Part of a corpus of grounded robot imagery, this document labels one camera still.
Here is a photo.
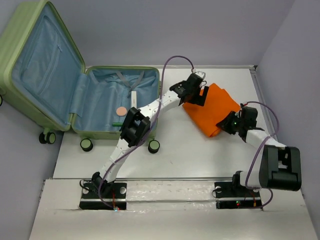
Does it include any orange cloth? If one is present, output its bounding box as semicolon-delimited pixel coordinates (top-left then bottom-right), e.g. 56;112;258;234
182;83;241;138

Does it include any white rectangular tube box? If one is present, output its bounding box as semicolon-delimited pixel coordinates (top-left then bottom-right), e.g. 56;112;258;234
130;90;137;108

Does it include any round peach powder puff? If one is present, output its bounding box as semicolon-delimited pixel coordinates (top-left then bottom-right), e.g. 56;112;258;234
116;106;128;117

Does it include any small green tube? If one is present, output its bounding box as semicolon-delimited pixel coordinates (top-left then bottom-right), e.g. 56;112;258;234
112;122;123;127

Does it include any green hard-shell suitcase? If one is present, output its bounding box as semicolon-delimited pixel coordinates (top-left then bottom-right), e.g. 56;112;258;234
0;0;160;152

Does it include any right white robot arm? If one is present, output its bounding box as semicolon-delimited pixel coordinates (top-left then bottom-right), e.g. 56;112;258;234
216;106;302;196

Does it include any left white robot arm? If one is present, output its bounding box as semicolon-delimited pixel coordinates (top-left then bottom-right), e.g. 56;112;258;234
91;71;209;199

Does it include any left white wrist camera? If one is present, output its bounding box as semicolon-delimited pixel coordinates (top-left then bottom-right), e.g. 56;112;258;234
191;69;206;80

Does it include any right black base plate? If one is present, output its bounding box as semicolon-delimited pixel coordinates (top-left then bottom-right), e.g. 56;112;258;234
211;181;262;210

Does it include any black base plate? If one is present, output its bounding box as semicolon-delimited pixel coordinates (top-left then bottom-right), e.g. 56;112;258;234
211;181;262;210
79;179;127;212

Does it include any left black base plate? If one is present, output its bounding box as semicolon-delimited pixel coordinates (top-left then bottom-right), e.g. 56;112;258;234
79;179;127;212

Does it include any aluminium rail across table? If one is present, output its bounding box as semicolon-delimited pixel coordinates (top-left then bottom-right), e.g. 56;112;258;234
43;176;236;182

